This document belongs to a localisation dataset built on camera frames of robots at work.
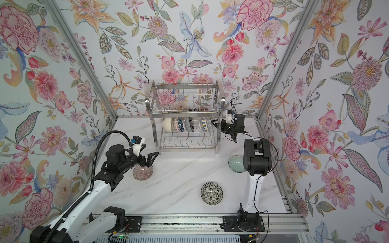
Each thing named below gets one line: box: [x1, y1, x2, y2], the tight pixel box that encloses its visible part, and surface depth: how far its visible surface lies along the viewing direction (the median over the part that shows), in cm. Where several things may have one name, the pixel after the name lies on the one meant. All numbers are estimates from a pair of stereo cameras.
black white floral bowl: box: [200, 181, 224, 206], surface depth 84 cm
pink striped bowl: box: [132, 164, 154, 181], surface depth 92 cm
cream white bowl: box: [162, 117, 173, 133], surface depth 103 cm
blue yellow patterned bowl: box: [201, 116, 208, 132], surface depth 103 cm
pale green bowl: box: [227, 154, 246, 174], surface depth 94 cm
